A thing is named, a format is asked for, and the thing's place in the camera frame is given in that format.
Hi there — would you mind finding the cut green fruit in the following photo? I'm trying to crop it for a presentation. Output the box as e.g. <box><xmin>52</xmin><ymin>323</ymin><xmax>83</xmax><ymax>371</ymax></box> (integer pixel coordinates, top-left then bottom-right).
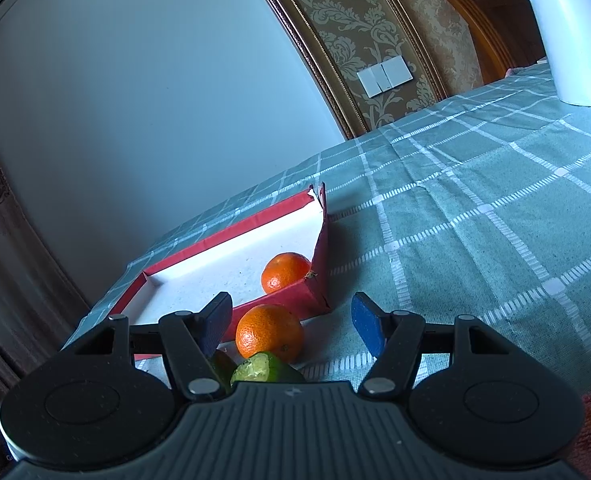
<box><xmin>230</xmin><ymin>352</ymin><xmax>306</xmax><ymax>386</ymax></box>

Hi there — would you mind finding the orange mandarin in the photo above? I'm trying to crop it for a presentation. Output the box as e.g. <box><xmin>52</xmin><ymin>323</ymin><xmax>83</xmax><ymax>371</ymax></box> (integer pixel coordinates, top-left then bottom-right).
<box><xmin>261</xmin><ymin>252</ymin><xmax>312</xmax><ymax>295</ymax></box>
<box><xmin>235</xmin><ymin>304</ymin><xmax>305</xmax><ymax>363</ymax></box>

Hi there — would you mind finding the gold wall moulding frame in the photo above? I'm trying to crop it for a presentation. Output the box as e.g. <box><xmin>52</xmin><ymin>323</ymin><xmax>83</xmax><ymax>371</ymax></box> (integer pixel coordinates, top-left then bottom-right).
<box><xmin>240</xmin><ymin>0</ymin><xmax>449</xmax><ymax>141</ymax></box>

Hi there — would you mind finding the whole green fruit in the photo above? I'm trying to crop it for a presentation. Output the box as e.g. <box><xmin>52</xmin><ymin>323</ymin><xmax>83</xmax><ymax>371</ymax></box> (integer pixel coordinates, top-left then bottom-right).
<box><xmin>208</xmin><ymin>349</ymin><xmax>238</xmax><ymax>393</ymax></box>

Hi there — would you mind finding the red cardboard box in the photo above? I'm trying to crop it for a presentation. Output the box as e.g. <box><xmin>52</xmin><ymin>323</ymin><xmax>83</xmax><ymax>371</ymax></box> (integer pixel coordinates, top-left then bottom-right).
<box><xmin>110</xmin><ymin>182</ymin><xmax>333</xmax><ymax>361</ymax></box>

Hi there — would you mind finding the green checked tablecloth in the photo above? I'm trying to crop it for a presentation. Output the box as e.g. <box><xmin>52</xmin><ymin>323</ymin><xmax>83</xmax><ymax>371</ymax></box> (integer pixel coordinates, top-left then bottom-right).
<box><xmin>60</xmin><ymin>60</ymin><xmax>591</xmax><ymax>411</ymax></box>

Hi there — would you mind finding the white electric kettle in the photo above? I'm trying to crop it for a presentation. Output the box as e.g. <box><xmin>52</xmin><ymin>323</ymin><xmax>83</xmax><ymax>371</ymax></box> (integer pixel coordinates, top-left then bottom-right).
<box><xmin>507</xmin><ymin>0</ymin><xmax>591</xmax><ymax>107</ymax></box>

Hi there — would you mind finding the white wall switch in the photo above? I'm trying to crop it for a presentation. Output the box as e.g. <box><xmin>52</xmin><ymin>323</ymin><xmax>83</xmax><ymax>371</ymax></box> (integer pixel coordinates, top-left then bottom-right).
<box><xmin>357</xmin><ymin>55</ymin><xmax>415</xmax><ymax>98</ymax></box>

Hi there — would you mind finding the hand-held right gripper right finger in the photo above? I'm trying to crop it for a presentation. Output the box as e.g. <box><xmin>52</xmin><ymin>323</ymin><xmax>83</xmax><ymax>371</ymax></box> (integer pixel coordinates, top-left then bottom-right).
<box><xmin>350</xmin><ymin>291</ymin><xmax>516</xmax><ymax>395</ymax></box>

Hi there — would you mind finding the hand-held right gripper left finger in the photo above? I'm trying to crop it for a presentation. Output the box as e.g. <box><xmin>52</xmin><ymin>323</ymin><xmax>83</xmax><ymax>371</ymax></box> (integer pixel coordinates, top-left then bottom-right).
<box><xmin>75</xmin><ymin>291</ymin><xmax>233</xmax><ymax>402</ymax></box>

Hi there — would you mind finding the patterned curtain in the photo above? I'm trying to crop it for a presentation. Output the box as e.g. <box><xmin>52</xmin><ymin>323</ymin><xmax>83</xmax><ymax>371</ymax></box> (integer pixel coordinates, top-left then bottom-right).
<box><xmin>0</xmin><ymin>95</ymin><xmax>91</xmax><ymax>421</ymax></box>

